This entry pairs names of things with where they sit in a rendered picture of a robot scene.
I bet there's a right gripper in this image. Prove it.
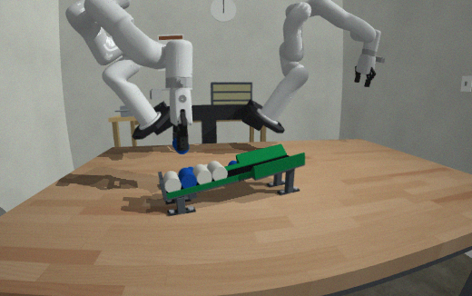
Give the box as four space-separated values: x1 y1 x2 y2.
170 88 192 151

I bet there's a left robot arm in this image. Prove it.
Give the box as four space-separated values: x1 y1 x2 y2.
257 0 385 124

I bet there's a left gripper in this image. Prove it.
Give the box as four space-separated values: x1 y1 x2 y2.
354 54 376 87

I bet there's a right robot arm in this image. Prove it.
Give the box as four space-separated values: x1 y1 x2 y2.
65 0 192 130

